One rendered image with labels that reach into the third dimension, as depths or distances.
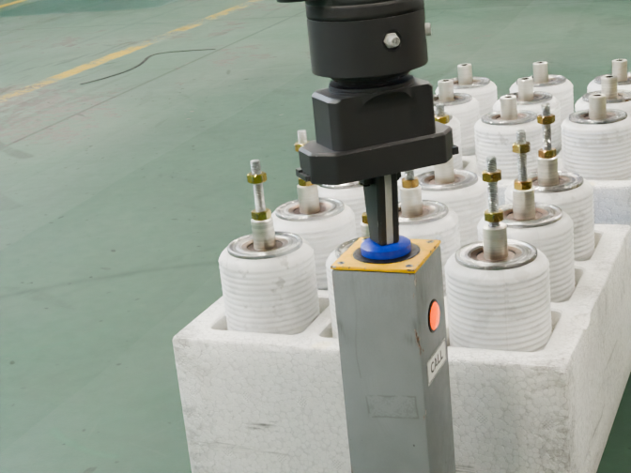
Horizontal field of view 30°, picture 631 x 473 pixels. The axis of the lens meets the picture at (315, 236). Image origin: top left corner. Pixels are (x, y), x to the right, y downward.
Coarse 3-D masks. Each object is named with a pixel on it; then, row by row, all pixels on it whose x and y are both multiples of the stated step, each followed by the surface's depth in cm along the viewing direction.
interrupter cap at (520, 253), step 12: (516, 240) 111; (456, 252) 109; (468, 252) 109; (480, 252) 110; (516, 252) 109; (528, 252) 108; (468, 264) 107; (480, 264) 106; (492, 264) 106; (504, 264) 106; (516, 264) 105
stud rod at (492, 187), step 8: (488, 160) 106; (496, 160) 106; (488, 168) 106; (496, 168) 106; (488, 184) 106; (496, 184) 106; (488, 192) 107; (496, 192) 106; (488, 200) 107; (496, 200) 107; (488, 208) 107; (496, 208) 107; (496, 224) 107
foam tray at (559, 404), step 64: (320, 320) 117; (576, 320) 111; (192, 384) 117; (256, 384) 114; (320, 384) 112; (512, 384) 104; (576, 384) 106; (192, 448) 120; (256, 448) 117; (320, 448) 114; (512, 448) 106; (576, 448) 107
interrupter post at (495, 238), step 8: (488, 224) 108; (504, 224) 108; (488, 232) 107; (496, 232) 107; (504, 232) 107; (488, 240) 107; (496, 240) 107; (504, 240) 108; (488, 248) 108; (496, 248) 107; (504, 248) 108; (488, 256) 108; (496, 256) 108; (504, 256) 108
